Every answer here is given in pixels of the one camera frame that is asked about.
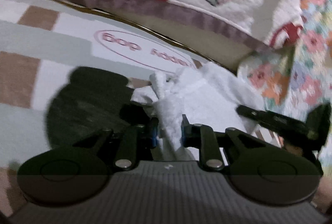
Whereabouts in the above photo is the white hooded sweatshirt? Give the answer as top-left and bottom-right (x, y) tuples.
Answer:
(131, 63), (280, 161)

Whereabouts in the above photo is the floral quilted blanket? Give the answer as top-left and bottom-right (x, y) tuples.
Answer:
(237, 0), (332, 162)

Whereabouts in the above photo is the black knitted garment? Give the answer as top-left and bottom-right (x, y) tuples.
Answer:
(42, 66), (156, 152)

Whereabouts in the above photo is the checkered brown white blanket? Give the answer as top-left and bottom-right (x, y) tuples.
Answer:
(1, 0), (205, 216)

